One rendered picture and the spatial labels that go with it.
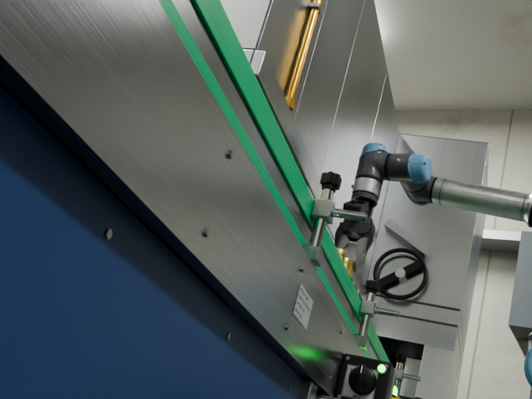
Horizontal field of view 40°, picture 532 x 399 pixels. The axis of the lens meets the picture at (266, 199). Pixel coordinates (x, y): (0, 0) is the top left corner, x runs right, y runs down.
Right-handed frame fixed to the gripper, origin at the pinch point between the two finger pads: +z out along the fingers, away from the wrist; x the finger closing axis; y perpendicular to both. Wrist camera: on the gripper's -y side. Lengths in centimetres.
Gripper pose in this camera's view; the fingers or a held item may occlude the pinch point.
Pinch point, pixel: (347, 264)
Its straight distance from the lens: 188.8
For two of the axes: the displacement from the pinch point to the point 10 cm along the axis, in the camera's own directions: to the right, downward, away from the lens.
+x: -9.3, -1.3, 3.4
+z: -2.5, 9.0, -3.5
